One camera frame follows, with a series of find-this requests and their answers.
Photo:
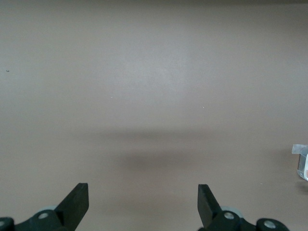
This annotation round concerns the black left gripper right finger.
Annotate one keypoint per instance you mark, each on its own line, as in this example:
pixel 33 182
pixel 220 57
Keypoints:
pixel 209 209

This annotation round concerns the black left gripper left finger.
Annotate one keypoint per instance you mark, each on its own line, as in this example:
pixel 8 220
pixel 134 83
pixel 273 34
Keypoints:
pixel 74 207

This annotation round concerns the clear plastic egg box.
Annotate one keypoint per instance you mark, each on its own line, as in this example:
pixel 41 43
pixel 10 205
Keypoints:
pixel 302 164

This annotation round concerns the clear tape strip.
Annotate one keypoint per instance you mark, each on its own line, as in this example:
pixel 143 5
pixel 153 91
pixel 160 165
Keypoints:
pixel 296 148

